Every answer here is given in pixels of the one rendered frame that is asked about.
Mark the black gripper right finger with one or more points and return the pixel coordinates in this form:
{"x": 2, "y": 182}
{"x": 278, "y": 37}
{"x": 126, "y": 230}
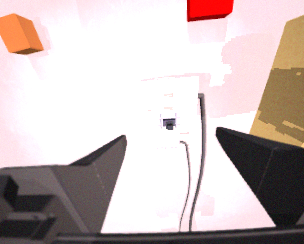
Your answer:
{"x": 273, "y": 170}

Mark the red flat rectangular block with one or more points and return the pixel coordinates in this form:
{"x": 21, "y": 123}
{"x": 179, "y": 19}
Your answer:
{"x": 203, "y": 10}

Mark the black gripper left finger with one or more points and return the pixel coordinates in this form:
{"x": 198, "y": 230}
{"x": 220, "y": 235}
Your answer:
{"x": 85, "y": 186}

